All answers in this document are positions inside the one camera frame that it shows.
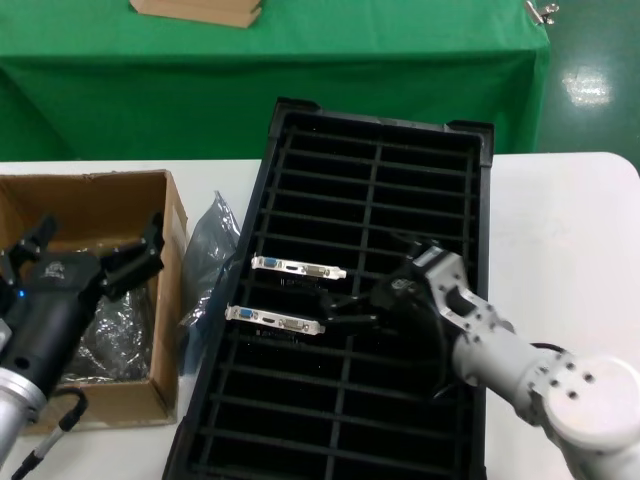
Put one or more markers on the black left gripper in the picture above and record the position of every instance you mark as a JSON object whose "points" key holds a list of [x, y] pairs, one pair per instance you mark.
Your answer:
{"points": [[50, 310]]}

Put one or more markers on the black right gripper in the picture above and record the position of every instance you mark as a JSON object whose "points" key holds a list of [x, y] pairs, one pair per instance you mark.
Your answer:
{"points": [[400, 295]]}

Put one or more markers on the graphics card with silver bracket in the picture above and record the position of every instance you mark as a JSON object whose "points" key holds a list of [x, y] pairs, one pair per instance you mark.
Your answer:
{"points": [[300, 269], [275, 320]]}

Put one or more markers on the grey antistatic bag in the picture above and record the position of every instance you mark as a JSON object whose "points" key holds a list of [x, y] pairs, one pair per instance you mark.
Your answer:
{"points": [[115, 340], [210, 235]]}

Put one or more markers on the black slotted container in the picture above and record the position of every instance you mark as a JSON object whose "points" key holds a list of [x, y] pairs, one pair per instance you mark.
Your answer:
{"points": [[360, 400]]}

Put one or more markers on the open brown cardboard box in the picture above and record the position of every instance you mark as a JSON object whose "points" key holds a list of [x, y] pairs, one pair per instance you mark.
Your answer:
{"points": [[165, 300]]}

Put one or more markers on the flat folded cardboard box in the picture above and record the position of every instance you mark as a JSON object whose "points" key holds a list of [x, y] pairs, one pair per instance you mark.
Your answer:
{"points": [[200, 10]]}

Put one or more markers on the green tablecloth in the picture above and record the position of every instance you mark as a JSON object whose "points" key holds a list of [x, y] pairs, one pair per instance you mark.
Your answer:
{"points": [[250, 75]]}

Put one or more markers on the metal binder clip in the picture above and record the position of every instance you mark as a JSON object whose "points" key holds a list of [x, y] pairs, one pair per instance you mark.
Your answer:
{"points": [[542, 10]]}

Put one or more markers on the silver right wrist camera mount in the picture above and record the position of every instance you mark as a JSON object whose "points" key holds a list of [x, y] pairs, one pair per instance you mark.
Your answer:
{"points": [[465, 300]]}

